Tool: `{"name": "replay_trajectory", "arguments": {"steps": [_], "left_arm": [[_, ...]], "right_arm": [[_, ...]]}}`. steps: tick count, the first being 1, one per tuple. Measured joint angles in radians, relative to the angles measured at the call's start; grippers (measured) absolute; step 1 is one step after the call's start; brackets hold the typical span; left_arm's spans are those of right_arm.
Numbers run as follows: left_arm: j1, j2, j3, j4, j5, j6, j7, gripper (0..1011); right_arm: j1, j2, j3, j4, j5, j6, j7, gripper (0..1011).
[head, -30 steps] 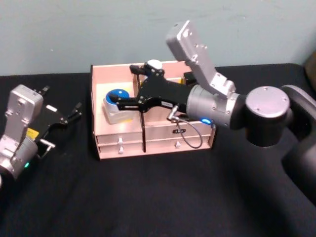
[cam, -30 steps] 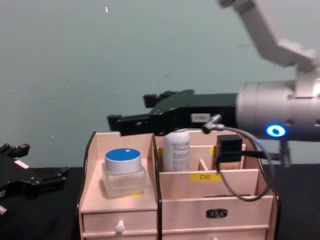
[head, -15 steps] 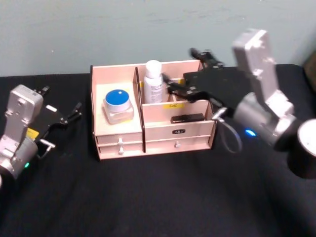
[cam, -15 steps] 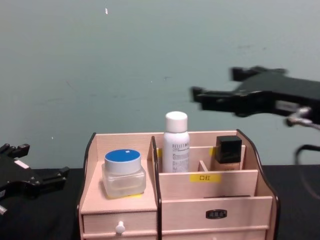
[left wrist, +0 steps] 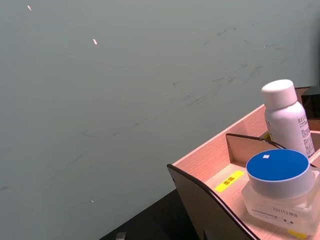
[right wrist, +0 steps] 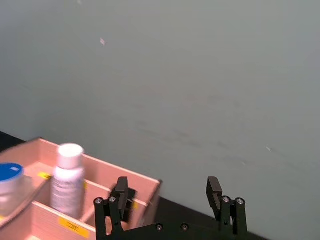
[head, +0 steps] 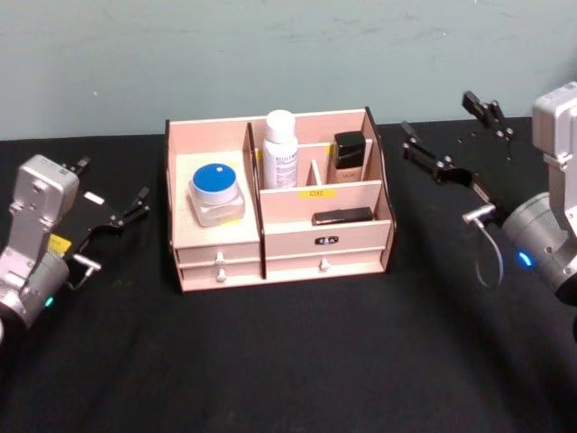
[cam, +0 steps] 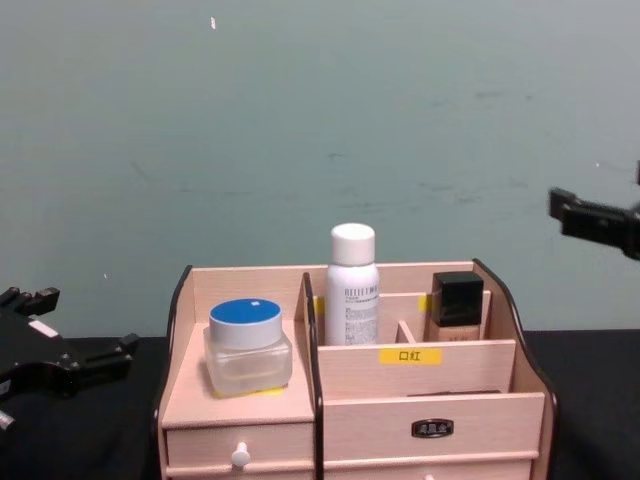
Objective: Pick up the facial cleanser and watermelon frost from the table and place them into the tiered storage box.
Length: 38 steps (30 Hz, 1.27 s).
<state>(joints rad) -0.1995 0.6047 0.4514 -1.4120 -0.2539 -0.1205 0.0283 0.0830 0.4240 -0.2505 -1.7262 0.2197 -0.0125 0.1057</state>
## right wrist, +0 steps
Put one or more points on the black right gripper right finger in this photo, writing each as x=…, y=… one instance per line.
x=228, y=212

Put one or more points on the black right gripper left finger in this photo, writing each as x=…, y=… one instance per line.
x=121, y=197

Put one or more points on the pink wooden divided box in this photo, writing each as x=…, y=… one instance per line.
x=75, y=200

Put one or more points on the white plastic bottle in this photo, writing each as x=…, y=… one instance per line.
x=68, y=181

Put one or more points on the white jar with blue lid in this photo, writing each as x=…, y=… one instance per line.
x=10, y=185

